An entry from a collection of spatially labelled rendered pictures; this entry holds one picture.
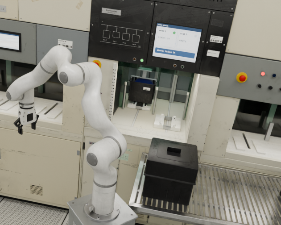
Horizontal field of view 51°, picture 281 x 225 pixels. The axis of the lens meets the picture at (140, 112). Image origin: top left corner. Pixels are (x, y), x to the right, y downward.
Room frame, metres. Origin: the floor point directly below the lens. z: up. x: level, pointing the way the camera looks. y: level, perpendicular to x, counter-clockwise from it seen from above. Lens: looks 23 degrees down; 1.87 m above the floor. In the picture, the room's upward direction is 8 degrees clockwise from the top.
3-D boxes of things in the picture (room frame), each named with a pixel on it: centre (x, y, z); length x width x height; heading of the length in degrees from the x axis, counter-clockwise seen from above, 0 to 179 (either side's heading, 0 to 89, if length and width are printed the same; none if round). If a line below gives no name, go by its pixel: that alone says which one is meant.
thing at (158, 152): (1.53, -0.23, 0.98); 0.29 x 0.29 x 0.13; 84
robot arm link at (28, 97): (1.55, 0.66, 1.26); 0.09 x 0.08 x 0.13; 150
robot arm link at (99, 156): (1.23, 0.15, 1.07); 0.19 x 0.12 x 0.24; 151
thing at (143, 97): (2.56, 0.01, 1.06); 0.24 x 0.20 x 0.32; 85
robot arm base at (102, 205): (1.26, 0.13, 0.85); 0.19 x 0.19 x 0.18
